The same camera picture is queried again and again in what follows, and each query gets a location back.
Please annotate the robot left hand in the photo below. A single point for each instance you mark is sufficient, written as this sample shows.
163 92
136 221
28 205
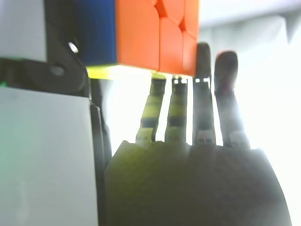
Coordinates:
188 188

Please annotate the Rubik's cube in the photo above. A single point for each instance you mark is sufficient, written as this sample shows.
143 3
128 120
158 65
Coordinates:
141 35

